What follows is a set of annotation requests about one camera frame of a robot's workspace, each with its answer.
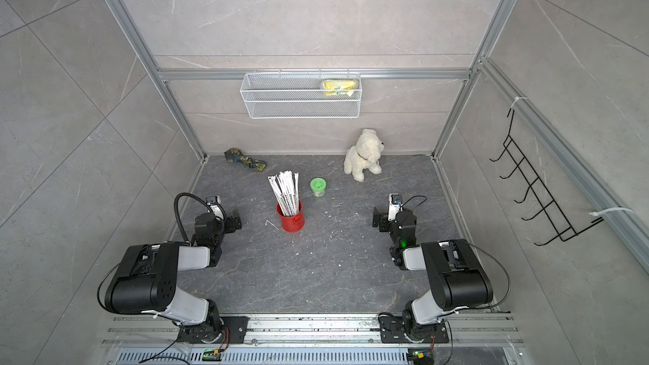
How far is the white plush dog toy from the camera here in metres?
1.00

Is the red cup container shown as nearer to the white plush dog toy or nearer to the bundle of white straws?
the bundle of white straws

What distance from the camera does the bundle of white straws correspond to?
874mm

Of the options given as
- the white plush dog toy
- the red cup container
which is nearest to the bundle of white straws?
the red cup container

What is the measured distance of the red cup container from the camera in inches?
35.6
